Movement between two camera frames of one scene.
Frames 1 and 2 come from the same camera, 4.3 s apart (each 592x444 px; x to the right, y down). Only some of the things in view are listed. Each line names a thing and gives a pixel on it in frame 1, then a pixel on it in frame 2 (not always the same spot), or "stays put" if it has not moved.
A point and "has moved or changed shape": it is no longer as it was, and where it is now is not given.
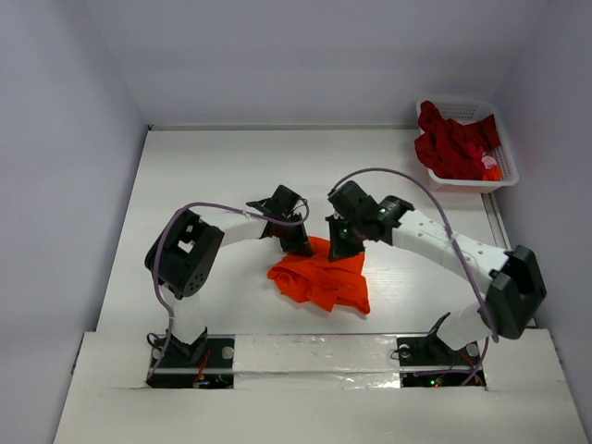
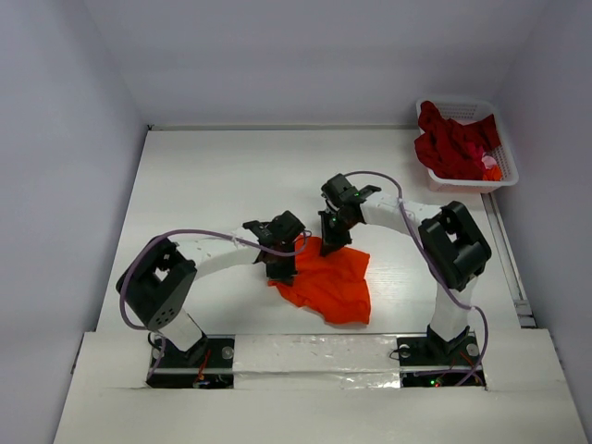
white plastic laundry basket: x=466 y=111 stays put
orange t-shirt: x=313 y=277 has moved or changed shape
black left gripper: x=299 y=244 → x=282 y=276
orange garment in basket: x=493 y=174 stays put
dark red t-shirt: x=455 y=150 stays put
